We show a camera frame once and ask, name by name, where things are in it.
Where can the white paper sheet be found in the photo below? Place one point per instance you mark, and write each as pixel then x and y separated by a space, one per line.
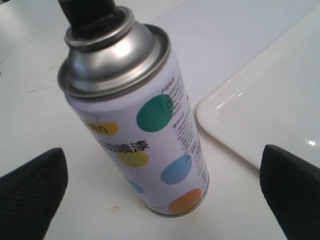
pixel 213 38

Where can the white dotted spray paint can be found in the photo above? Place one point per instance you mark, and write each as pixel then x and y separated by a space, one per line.
pixel 123 80

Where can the white plastic tray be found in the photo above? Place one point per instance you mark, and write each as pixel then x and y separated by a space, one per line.
pixel 275 99

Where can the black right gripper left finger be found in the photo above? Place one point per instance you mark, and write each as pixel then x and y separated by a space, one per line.
pixel 31 194

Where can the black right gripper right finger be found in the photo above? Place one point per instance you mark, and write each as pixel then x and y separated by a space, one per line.
pixel 291 188

